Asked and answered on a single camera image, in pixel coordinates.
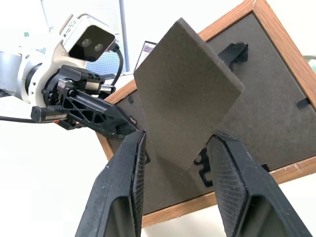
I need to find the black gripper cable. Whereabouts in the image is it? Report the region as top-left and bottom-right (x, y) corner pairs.
(0, 115), (35, 123)

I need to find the dark laptop screen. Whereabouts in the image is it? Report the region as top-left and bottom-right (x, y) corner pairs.
(134, 40), (158, 73)

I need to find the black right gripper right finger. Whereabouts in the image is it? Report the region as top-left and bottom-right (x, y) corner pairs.
(206, 131), (314, 237)

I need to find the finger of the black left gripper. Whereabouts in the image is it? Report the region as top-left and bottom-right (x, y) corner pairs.
(64, 89), (138, 138)

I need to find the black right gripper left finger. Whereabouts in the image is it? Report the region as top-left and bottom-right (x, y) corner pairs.
(75, 129), (148, 237)

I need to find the black camera cable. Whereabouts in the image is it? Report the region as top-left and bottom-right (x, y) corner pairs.
(106, 42), (125, 86)

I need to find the wooden picture frame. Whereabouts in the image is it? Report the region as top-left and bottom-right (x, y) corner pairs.
(95, 0), (316, 228)

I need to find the grey metal pole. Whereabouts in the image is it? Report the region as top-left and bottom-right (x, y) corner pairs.
(118, 0), (131, 73)

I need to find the pale green object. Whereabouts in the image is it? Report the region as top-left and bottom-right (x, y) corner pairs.
(303, 54), (316, 73)

